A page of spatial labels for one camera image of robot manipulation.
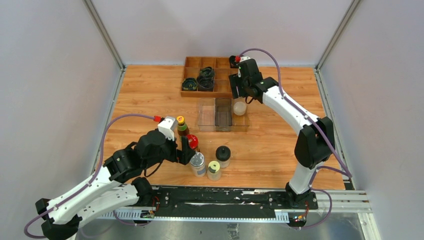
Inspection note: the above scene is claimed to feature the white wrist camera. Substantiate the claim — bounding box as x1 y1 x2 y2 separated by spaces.
157 116 178 141
239 55 251 63

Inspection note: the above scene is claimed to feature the wooden compartment tray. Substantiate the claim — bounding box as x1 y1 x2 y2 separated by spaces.
179 56 238 99

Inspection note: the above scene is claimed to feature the large silver lid jar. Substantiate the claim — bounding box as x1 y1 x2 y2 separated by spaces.
232 97 247 116

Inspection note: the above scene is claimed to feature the clear plastic organizer bin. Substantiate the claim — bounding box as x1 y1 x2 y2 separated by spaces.
197 98 250 132

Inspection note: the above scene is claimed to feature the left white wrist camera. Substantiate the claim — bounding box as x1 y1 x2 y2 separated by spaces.
157 116 178 141

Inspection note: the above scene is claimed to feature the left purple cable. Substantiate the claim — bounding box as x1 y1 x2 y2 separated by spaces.
23 113 162 240

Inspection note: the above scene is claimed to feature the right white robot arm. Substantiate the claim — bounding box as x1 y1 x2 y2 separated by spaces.
229 56 335 209

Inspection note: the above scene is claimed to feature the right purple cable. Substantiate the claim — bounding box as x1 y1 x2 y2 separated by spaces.
234 48 354 230

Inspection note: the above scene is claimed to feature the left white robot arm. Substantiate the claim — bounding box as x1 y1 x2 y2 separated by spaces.
35 129 196 240

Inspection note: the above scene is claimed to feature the black green coil middle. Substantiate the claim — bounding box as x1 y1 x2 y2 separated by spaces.
198 66 215 79

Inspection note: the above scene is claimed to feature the red lid chili jar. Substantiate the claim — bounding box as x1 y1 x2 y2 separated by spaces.
186 134 200 152

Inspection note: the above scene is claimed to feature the purple cable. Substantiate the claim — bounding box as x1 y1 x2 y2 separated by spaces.
234 48 354 230
23 113 162 240

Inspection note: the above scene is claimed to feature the silver lid spice jar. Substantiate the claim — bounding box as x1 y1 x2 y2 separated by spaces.
189 151 206 177

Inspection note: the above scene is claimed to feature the black coil lower middle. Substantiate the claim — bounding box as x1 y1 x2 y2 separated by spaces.
196 77 215 92

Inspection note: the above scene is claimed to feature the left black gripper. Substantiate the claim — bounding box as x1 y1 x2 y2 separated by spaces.
144 130 196 170

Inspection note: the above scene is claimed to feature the yellow cap sauce bottle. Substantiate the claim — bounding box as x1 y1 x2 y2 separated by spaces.
176 115 190 137

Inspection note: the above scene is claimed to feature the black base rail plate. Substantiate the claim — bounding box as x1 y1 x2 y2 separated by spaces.
89 184 369 223

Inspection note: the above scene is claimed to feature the black lid grinder jar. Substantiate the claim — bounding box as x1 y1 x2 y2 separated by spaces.
215 145 231 168

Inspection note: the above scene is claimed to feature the black coil top right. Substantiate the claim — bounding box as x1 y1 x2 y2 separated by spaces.
228 55 240 69

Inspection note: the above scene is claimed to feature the yellow lid spice jar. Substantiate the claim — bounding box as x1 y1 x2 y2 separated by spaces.
207 160 222 182

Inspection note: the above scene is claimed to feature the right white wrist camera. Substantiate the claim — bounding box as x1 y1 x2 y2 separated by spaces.
239 55 251 63

